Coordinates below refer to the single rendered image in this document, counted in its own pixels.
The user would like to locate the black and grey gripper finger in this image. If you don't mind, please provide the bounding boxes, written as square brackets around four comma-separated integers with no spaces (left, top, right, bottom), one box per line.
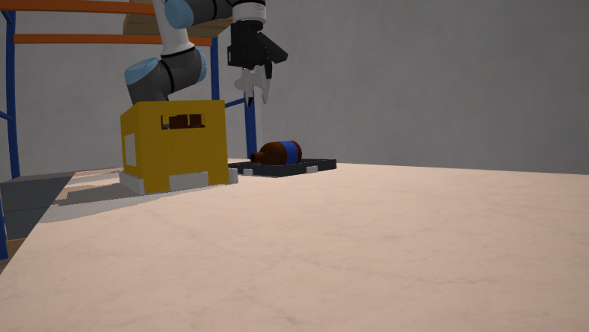
[250,52,272,104]
[234,67,254,107]

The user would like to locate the yellow crate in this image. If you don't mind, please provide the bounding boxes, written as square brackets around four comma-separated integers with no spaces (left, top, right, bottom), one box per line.
[120,100,229,194]

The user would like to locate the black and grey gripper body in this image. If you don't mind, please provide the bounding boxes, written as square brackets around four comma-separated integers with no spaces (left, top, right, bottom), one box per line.
[227,20,268,69]

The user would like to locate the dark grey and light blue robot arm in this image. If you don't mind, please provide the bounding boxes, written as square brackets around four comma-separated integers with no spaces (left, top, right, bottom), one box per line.
[124,0,288,105]

